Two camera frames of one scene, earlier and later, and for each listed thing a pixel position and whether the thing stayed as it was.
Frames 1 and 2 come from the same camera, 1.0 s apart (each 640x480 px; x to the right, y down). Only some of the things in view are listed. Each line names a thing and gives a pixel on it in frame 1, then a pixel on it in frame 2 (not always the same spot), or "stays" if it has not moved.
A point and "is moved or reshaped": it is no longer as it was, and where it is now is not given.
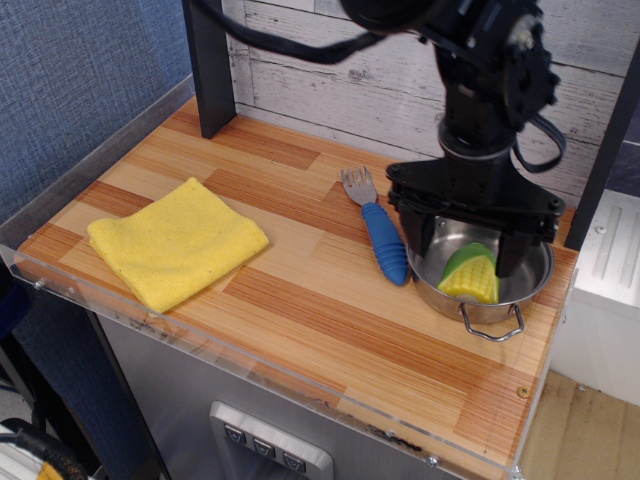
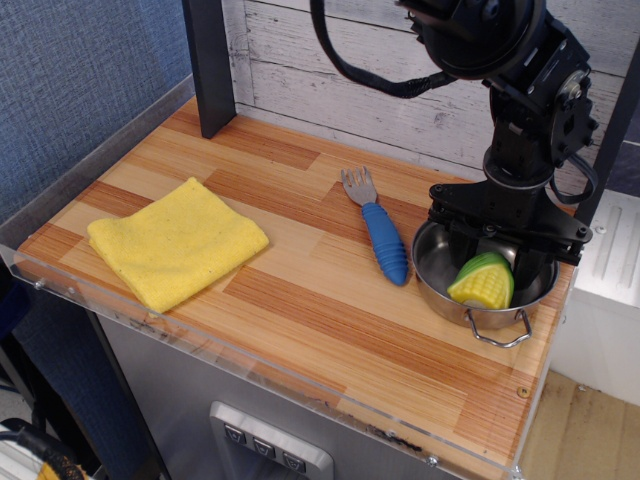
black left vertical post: [211, 62] stays
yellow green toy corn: [471, 271] is moved or reshaped
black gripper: [488, 192] -> [525, 214]
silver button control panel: [255, 447] stays
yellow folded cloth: [177, 247] stays
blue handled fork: [381, 230] stays
